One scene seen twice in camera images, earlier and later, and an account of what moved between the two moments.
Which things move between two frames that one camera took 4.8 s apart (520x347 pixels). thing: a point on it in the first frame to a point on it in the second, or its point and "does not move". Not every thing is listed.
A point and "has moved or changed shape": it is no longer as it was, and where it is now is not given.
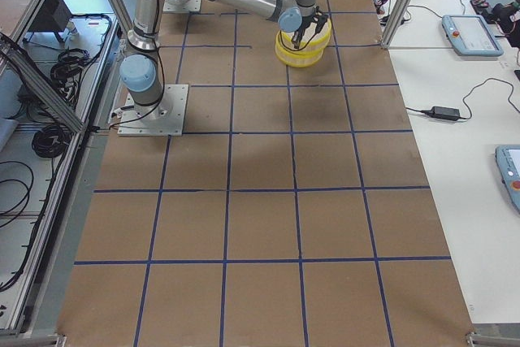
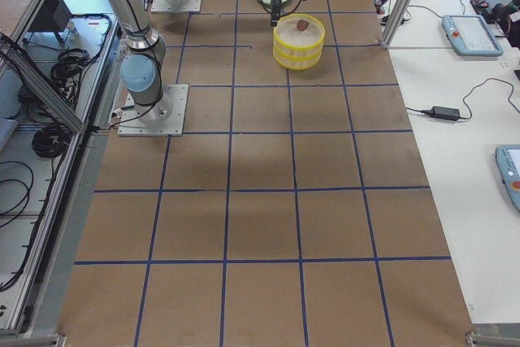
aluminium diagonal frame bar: (9, 49) does not move
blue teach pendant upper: (471, 36) does not move
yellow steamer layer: (310, 41) has moved or changed shape
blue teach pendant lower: (508, 161) does not move
